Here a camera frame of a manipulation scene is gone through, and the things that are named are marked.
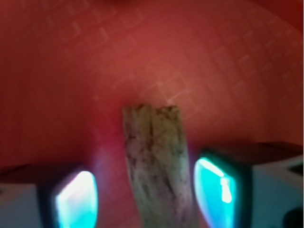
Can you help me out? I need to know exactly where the red plastic tray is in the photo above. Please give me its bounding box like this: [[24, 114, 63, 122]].
[[0, 0, 304, 228]]

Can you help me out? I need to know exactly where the brown wood chip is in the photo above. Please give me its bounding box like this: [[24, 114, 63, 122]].
[[123, 104, 199, 228]]

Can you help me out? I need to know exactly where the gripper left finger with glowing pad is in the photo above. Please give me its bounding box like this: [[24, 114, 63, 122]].
[[0, 163, 98, 228]]

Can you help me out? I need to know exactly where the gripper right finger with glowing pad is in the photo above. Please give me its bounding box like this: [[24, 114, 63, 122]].
[[193, 142, 304, 228]]

